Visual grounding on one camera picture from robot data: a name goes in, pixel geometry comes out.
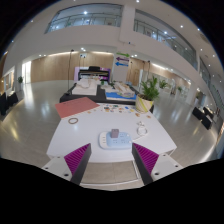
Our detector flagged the black covered tables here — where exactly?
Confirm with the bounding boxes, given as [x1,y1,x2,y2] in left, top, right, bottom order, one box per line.
[0,90,19,116]

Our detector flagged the white power strip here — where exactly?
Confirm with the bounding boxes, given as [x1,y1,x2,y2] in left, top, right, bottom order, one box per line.
[98,130,133,150]

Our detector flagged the pink rectangular mat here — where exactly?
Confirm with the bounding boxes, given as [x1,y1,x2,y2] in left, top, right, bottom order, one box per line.
[54,96,101,119]

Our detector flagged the row of small colourful badges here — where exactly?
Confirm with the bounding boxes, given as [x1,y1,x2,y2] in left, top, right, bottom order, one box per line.
[87,103,153,119]

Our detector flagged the small grey-mauve charger block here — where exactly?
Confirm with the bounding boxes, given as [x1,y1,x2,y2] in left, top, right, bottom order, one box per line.
[110,128,120,139]

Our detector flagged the tall indoor plant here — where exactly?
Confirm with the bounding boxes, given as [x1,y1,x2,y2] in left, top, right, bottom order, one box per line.
[17,75,25,92]

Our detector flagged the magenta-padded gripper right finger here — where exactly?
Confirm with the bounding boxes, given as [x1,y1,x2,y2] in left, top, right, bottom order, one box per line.
[131,142,186,186]

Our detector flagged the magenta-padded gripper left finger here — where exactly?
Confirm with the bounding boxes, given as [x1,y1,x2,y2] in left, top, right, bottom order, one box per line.
[42,143,93,186]

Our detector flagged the recessed ceiling lights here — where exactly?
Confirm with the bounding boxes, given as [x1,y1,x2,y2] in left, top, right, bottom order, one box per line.
[29,0,209,41]

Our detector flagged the distant green potted plants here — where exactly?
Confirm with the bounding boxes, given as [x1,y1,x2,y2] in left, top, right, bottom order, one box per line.
[158,79,169,90]

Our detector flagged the blue model base board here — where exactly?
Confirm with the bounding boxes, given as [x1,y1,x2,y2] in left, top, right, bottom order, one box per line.
[104,90,138,101]

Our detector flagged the glass balcony railing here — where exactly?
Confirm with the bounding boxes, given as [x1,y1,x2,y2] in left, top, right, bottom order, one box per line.
[133,19,198,69]
[44,13,123,34]

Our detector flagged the black display table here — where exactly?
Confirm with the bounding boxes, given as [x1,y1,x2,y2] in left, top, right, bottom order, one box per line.
[59,83,155,113]

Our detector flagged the potted plant in striped pot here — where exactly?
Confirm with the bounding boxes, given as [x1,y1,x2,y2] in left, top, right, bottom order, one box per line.
[134,75,161,114]

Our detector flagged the arrow direction signs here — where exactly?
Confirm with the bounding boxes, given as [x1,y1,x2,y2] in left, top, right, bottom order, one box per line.
[114,51,131,68]

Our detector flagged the black piano with purple backdrop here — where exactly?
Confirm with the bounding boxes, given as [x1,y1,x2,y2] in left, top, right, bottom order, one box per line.
[73,65,112,83]

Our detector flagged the white coiled cable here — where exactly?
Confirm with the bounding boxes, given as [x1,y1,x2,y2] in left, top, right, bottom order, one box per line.
[132,121,149,142]

